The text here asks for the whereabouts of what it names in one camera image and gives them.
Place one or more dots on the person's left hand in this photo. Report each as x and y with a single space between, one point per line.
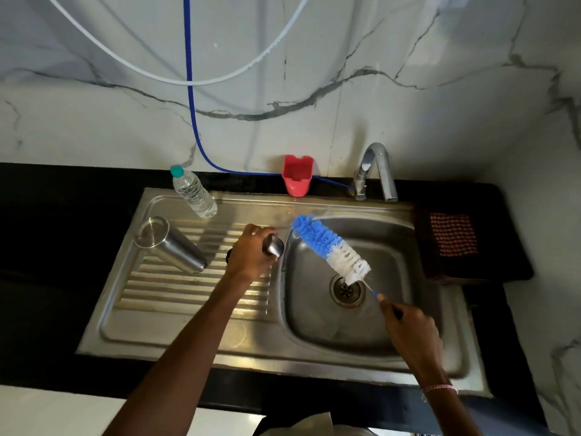
247 258

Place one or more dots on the dark woven tray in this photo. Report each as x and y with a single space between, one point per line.
504 263

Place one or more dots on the black flask stopper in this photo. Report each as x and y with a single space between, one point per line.
229 255

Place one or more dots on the blue white bottle brush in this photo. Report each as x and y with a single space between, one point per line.
331 247

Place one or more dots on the clear plastic water bottle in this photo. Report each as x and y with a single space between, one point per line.
195 195

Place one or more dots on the steel flask bottle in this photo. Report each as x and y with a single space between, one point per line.
174 247

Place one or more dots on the metal sink drain strainer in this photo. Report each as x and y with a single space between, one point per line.
347 291

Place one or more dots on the steel flask cup lid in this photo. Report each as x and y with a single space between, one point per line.
273 245

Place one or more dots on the red checkered cloth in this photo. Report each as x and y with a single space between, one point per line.
454 235

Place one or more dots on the chrome sink faucet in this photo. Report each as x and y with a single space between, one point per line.
386 172

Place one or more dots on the stainless steel sink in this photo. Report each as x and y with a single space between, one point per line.
159 331

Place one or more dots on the person's left forearm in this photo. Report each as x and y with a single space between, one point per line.
177 367

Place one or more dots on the person's right hand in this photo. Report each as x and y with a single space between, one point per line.
413 340

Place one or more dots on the red plastic brush holder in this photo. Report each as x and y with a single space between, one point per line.
297 179

